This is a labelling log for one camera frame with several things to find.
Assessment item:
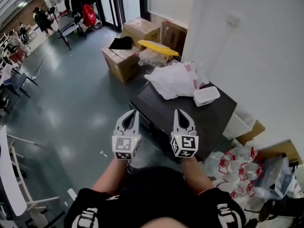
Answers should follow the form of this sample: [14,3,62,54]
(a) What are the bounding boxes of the low cardboard box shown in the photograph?
[101,45,143,84]

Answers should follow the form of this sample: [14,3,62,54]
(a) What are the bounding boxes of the red bag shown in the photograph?
[82,3,97,27]

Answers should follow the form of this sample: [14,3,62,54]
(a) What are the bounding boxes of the crumpled clear plastic wrap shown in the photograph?
[139,48,174,67]

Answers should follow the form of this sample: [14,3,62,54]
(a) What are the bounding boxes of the pile of red-print clear bags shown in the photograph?
[204,146,264,200]

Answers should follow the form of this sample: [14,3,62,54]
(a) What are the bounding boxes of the red chair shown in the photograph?
[9,48,26,64]

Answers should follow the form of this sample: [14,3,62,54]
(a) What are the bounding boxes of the clear plastic-wrapped package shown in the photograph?
[253,154,295,200]

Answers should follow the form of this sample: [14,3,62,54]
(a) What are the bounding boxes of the black standing fan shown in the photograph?
[45,0,58,21]

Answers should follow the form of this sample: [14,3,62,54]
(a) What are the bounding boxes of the person's left forearm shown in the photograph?
[92,157,130,196]

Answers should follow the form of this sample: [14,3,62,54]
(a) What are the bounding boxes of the white chair black legs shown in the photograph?
[25,205,66,228]

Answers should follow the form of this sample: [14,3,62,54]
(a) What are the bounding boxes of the flat leaning cardboard box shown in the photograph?
[161,20,188,57]

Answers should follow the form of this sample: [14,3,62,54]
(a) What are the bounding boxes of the grey chair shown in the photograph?
[57,15,87,51]

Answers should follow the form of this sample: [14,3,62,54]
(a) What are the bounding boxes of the tall cardboard box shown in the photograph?
[120,17,162,49]

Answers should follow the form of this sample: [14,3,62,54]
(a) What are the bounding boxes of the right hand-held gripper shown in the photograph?
[170,109,199,158]

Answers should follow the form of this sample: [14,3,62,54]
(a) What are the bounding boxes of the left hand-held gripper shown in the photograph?
[112,110,142,161]

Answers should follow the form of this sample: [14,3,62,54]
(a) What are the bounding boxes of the blue chair black legs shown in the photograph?
[0,72,38,98]

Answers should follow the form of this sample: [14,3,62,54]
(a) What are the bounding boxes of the white table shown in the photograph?
[0,124,60,217]

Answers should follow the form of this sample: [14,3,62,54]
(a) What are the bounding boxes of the white plastic container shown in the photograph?
[193,86,221,107]

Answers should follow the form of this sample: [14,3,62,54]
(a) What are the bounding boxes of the person's right forearm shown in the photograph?
[180,156,214,196]

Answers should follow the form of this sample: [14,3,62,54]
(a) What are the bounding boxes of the yellow plastic lid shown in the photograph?
[137,39,179,57]

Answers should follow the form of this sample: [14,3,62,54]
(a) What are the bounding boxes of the black cloth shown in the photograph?
[108,36,133,50]

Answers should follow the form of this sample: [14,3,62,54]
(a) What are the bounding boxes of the person's black shirt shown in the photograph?
[64,166,247,228]

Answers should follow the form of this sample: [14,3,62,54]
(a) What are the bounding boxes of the white plastic bag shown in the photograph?
[144,61,209,101]

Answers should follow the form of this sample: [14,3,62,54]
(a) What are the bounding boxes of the brown cardboard piece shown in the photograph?
[236,120,266,146]

